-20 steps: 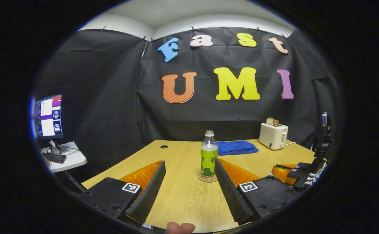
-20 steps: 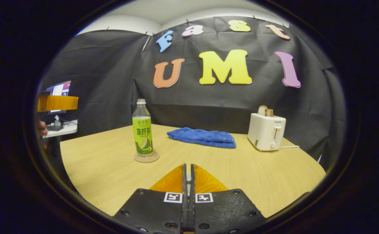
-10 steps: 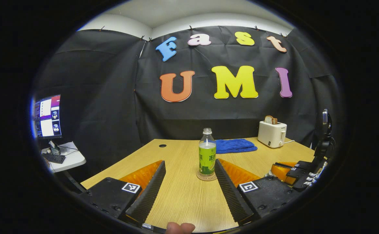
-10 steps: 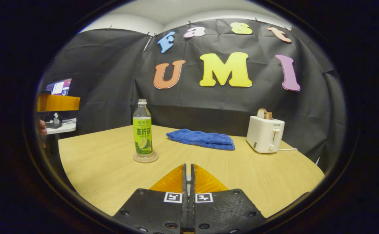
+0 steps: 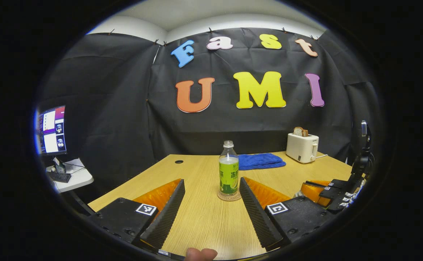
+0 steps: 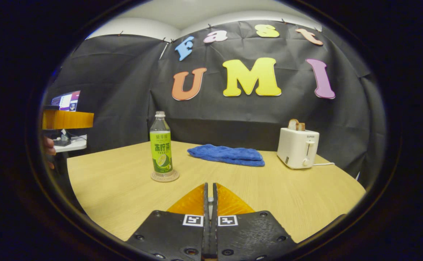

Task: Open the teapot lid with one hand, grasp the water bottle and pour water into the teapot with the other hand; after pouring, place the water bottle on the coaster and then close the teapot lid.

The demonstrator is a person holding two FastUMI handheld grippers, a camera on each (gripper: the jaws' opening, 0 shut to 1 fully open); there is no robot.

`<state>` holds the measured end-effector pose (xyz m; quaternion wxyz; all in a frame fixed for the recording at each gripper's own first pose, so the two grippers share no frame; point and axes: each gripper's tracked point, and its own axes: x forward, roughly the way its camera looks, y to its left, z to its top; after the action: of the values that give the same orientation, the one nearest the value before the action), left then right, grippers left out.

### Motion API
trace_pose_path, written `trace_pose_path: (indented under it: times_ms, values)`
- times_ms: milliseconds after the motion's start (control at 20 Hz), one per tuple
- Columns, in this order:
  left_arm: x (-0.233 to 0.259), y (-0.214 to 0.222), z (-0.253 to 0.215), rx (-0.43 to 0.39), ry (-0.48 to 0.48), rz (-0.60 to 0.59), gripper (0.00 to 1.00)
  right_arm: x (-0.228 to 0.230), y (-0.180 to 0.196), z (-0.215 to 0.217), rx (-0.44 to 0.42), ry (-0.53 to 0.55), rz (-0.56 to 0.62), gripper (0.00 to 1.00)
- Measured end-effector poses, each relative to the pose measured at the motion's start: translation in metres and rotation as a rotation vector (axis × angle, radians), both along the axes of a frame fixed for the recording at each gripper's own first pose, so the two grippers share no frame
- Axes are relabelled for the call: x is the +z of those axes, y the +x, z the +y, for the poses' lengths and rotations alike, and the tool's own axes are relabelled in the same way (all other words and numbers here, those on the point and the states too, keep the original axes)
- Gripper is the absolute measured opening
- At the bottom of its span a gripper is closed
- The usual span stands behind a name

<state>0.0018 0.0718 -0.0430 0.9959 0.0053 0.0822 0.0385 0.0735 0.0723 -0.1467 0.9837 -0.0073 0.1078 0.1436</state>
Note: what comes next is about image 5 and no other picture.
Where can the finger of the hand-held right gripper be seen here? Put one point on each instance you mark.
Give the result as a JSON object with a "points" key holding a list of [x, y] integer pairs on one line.
{"points": [[336, 183], [336, 203]]}

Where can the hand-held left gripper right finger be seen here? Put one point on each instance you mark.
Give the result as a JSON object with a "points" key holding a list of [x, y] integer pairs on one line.
{"points": [[260, 217]]}

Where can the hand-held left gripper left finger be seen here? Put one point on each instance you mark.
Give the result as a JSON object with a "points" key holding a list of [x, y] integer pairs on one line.
{"points": [[164, 217]]}

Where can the round wooden coaster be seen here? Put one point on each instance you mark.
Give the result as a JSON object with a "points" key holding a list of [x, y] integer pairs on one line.
{"points": [[229, 198]]}

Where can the green label water bottle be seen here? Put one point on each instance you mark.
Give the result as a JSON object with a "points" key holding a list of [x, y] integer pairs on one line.
{"points": [[228, 174]]}

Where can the white toaster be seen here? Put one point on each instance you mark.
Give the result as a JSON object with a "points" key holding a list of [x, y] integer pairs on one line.
{"points": [[302, 148]]}

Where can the blue towel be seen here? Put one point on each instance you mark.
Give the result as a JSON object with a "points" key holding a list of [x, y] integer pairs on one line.
{"points": [[260, 161]]}

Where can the bread slice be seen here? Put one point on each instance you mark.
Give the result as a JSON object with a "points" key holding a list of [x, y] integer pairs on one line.
{"points": [[300, 131]]}

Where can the small white side table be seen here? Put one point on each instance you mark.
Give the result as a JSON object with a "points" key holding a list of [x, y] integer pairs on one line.
{"points": [[77, 178]]}

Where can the black keyboard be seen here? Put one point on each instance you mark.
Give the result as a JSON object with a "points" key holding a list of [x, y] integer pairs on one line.
{"points": [[59, 177]]}

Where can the computer monitor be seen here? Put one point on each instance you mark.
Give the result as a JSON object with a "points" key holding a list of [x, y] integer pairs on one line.
{"points": [[52, 130]]}

